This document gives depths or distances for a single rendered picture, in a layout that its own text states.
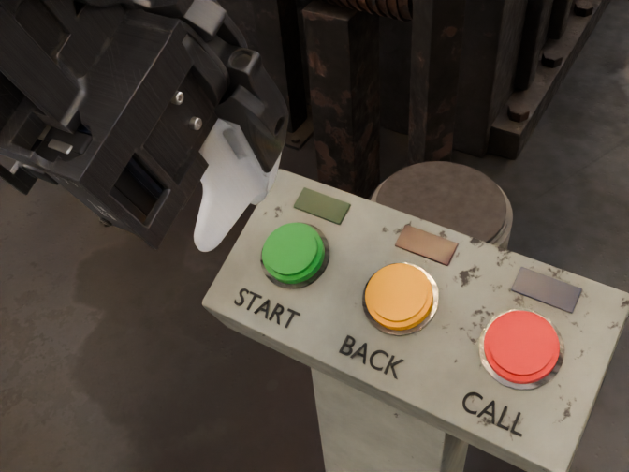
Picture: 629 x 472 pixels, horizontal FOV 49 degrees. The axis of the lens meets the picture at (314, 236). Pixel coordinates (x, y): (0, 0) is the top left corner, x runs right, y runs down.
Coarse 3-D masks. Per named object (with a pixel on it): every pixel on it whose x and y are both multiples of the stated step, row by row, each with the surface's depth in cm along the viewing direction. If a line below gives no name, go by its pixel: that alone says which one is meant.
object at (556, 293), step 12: (528, 276) 40; (540, 276) 40; (516, 288) 40; (528, 288) 40; (540, 288) 40; (552, 288) 40; (564, 288) 40; (576, 288) 40; (540, 300) 40; (552, 300) 40; (564, 300) 39; (576, 300) 39
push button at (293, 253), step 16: (288, 224) 45; (304, 224) 45; (272, 240) 45; (288, 240) 44; (304, 240) 44; (320, 240) 44; (272, 256) 44; (288, 256) 44; (304, 256) 44; (320, 256) 44; (272, 272) 44; (288, 272) 43; (304, 272) 43
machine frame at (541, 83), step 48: (240, 0) 144; (480, 0) 115; (528, 0) 126; (576, 0) 162; (384, 48) 132; (480, 48) 121; (528, 48) 132; (576, 48) 152; (384, 96) 141; (480, 96) 128; (528, 96) 139; (480, 144) 136
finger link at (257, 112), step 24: (216, 48) 25; (240, 48) 25; (240, 72) 25; (264, 72) 26; (240, 96) 26; (264, 96) 26; (240, 120) 27; (264, 120) 27; (264, 144) 30; (264, 168) 31
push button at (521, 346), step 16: (496, 320) 39; (512, 320) 39; (528, 320) 39; (544, 320) 39; (496, 336) 39; (512, 336) 38; (528, 336) 38; (544, 336) 38; (496, 352) 38; (512, 352) 38; (528, 352) 38; (544, 352) 38; (496, 368) 38; (512, 368) 38; (528, 368) 38; (544, 368) 38
